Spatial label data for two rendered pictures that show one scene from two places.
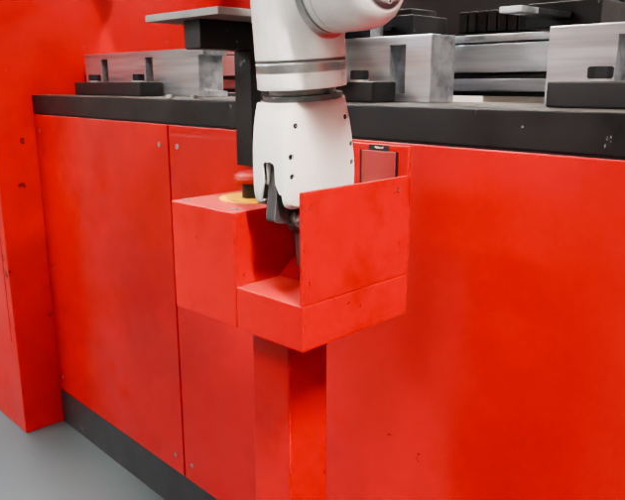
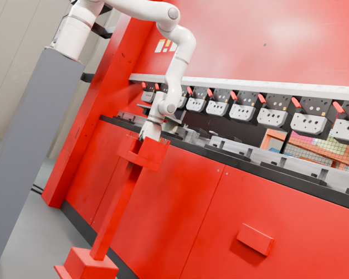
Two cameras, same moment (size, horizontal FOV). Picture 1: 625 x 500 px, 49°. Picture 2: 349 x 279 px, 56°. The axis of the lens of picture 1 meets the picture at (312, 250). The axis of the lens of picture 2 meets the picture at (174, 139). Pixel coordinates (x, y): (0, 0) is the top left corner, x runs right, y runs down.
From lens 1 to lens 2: 1.10 m
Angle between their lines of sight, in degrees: 19
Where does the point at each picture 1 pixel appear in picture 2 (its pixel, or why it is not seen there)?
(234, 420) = not seen: hidden behind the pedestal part
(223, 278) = (127, 149)
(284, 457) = (122, 190)
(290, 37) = (154, 112)
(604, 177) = (203, 160)
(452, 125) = (184, 145)
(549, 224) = (191, 168)
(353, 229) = (153, 148)
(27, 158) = (91, 129)
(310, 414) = (131, 185)
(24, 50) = (104, 102)
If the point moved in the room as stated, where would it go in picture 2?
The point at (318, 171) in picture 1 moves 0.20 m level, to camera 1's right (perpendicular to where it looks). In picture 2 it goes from (151, 135) to (186, 150)
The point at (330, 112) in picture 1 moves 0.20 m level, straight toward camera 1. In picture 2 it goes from (157, 127) to (150, 120)
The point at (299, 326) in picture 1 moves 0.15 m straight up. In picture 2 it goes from (135, 158) to (147, 130)
